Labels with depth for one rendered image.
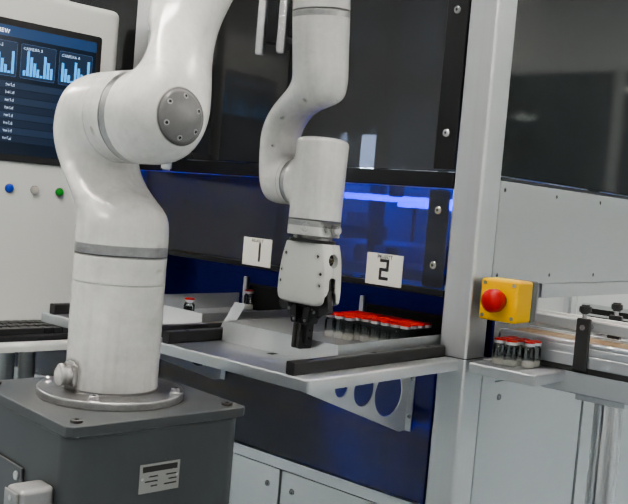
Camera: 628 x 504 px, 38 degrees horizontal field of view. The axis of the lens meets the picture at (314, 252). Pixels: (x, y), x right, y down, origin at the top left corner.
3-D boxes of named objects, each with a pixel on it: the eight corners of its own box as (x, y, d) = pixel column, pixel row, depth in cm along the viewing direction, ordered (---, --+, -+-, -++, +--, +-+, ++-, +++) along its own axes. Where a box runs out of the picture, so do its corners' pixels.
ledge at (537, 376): (507, 366, 169) (508, 356, 169) (571, 379, 160) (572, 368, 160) (467, 372, 158) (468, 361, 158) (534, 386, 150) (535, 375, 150)
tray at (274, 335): (342, 330, 184) (344, 313, 184) (451, 352, 168) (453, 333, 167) (222, 340, 158) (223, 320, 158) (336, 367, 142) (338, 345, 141)
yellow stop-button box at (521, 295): (498, 316, 162) (502, 276, 162) (535, 322, 157) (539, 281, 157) (476, 318, 156) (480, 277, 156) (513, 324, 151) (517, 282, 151)
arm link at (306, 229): (353, 224, 144) (351, 243, 144) (312, 220, 150) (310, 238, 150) (319, 221, 138) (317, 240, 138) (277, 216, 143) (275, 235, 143)
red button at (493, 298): (489, 310, 156) (491, 287, 156) (509, 313, 153) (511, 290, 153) (477, 311, 153) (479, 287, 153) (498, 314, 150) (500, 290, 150)
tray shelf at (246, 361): (221, 312, 212) (222, 304, 211) (480, 366, 166) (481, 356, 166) (40, 320, 175) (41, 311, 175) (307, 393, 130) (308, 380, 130)
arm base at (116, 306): (81, 418, 105) (92, 260, 105) (10, 385, 119) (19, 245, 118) (212, 403, 119) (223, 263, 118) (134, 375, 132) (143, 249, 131)
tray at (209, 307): (236, 307, 208) (238, 292, 208) (321, 324, 191) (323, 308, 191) (115, 312, 183) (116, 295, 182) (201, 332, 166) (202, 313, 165)
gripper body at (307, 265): (352, 238, 143) (345, 308, 144) (305, 232, 150) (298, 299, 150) (322, 235, 138) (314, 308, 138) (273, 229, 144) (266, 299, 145)
